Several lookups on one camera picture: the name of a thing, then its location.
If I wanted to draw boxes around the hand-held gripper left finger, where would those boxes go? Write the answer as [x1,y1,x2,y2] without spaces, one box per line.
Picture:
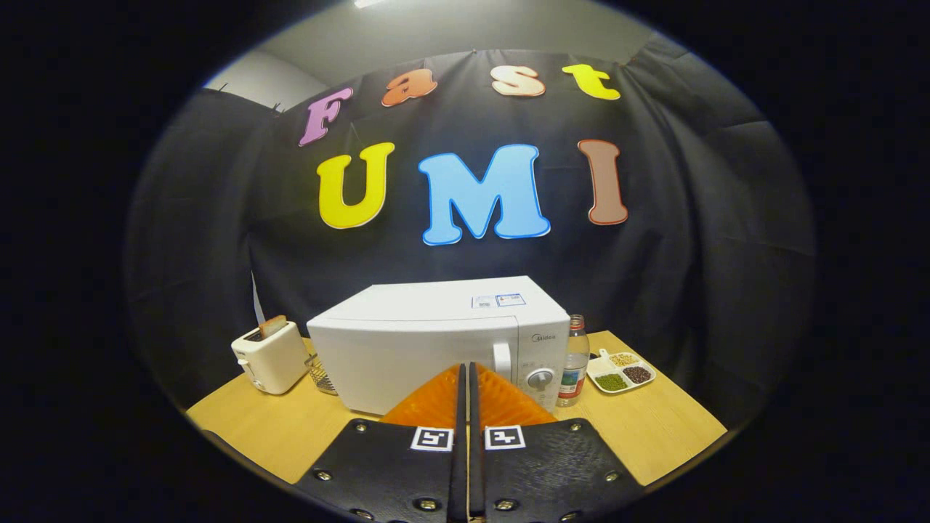
[294,363,469,523]

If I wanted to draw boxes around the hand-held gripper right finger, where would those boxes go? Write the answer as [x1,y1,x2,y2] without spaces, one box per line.
[469,362,646,523]

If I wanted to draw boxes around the white microwave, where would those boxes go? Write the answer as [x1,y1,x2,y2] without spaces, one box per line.
[306,275,571,416]

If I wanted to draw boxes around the clear plastic bottle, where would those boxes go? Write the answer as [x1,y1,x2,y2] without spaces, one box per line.
[557,315,591,408]

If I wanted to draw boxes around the white divided dish with beans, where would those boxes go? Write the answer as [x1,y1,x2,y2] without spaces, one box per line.
[586,349,657,395]

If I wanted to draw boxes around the white toaster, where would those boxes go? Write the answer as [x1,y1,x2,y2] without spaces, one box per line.
[231,320,311,396]

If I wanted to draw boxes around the metal wire basket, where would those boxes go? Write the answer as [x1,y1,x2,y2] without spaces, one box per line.
[305,354,339,396]

